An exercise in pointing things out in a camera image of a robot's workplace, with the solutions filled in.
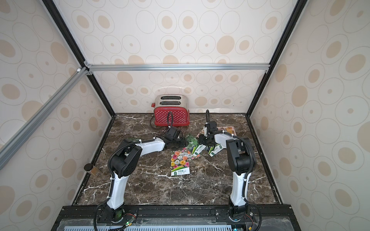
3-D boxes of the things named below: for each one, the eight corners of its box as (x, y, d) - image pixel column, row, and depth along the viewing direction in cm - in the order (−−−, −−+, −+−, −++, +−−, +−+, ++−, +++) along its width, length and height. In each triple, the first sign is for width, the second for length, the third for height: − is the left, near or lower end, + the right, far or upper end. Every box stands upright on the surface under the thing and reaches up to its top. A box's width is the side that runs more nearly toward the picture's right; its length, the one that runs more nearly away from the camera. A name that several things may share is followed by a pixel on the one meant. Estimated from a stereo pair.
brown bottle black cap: (91, 176, 88) (82, 170, 81) (94, 170, 91) (85, 163, 83) (99, 176, 88) (90, 170, 81) (102, 170, 91) (93, 163, 83)
